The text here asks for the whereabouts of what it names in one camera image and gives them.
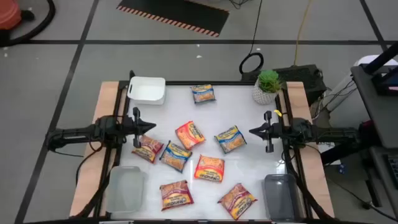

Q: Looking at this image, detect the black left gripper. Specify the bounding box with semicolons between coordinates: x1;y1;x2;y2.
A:
119;107;157;149

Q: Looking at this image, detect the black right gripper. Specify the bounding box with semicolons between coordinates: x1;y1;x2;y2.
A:
248;111;289;154

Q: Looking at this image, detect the red beef Maruchan ramen pack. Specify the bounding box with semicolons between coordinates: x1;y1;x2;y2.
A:
159;179;195;212
217;182;258;221
131;134;165;165

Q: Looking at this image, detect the blue Maruchan ramen pack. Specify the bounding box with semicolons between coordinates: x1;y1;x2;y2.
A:
190;83;216;105
159;140;193;174
213;124;248;155

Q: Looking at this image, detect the orange chicken Maruchan ramen pack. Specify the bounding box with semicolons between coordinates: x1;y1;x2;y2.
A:
193;154;226;184
174;120;206;151

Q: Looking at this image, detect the white plastic bin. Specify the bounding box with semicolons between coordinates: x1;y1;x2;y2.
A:
126;76;167;106

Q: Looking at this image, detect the green plant in patterned pot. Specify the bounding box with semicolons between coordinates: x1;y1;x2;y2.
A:
251;70;283;106

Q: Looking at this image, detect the light wooden side board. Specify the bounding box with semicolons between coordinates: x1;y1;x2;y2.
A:
70;81;121;217
285;81;335;218

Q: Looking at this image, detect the clear plastic bin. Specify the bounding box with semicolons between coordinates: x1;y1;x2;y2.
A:
105;166;146;214

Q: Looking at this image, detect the black computer case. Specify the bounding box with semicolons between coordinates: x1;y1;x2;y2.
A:
241;64;327;103

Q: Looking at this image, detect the grey plastic bin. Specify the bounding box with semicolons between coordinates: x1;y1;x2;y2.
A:
263;173;299;222

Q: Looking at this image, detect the black hazard-striped floor mat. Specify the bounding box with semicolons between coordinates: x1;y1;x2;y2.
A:
116;0;230;38

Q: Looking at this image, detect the dark grey desk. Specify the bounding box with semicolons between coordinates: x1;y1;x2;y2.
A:
350;63;398;149

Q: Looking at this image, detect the black keyboard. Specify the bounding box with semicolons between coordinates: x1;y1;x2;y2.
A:
385;154;398;189

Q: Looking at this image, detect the black monitor pole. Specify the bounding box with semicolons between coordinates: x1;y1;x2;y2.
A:
362;41;398;75

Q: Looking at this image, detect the orange vacuum cleaner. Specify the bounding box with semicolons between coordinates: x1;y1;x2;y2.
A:
0;0;22;31

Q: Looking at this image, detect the black table frame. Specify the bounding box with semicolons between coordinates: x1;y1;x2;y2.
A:
93;80;315;224

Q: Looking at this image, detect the black looped floor cable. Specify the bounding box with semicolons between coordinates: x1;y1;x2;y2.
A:
238;0;265;75

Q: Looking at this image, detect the yellow floor cable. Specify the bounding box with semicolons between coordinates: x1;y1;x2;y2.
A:
293;0;313;67

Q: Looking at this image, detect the black vacuum hose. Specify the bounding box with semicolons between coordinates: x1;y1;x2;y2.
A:
0;0;57;47

